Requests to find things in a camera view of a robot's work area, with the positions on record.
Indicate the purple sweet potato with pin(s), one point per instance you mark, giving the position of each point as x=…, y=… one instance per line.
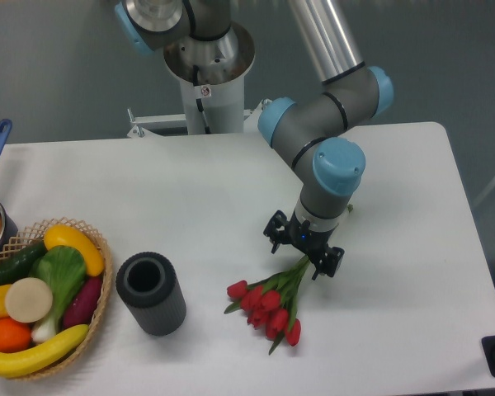
x=84, y=304

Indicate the green cucumber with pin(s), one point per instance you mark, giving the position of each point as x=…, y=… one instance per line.
x=19, y=264

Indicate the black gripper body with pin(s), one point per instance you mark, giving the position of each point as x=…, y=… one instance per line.
x=309, y=241

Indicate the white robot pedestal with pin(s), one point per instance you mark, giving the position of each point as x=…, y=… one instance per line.
x=211, y=79

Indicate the dark grey ribbed vase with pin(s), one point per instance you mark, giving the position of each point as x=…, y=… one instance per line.
x=148, y=285

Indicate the green bok choy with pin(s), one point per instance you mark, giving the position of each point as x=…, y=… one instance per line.
x=63, y=270

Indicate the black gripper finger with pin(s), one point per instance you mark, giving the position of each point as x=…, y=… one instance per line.
x=326, y=260
x=278, y=230

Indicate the woven wicker basket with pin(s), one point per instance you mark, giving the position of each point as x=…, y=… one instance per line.
x=35, y=233

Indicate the orange fruit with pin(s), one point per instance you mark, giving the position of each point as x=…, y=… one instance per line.
x=14, y=336

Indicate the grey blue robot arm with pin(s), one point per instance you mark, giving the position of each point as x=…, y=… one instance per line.
x=310, y=137

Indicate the red tulip bouquet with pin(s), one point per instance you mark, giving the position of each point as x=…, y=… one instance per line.
x=272, y=303

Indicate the beige round disc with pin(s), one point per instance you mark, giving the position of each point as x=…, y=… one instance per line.
x=28, y=300

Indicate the yellow banana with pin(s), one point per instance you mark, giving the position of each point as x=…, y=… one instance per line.
x=29, y=361

